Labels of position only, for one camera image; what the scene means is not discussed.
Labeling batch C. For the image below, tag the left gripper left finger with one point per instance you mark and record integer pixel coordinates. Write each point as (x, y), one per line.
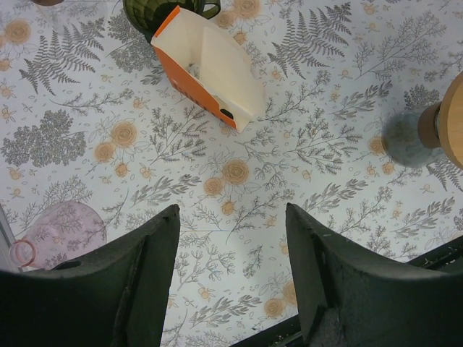
(116, 295)

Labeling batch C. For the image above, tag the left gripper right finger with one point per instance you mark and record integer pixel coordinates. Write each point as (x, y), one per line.
(376, 289)

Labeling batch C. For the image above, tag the grey glass carafe wooden collar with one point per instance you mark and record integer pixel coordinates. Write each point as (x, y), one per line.
(417, 137)

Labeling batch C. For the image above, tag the orange coffee filter pack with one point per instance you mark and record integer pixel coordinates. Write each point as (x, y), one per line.
(205, 64)

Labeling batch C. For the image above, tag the green glass dripper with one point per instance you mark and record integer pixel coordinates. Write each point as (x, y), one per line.
(146, 16)

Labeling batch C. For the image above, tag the floral patterned table mat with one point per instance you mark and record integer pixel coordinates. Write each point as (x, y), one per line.
(89, 116)

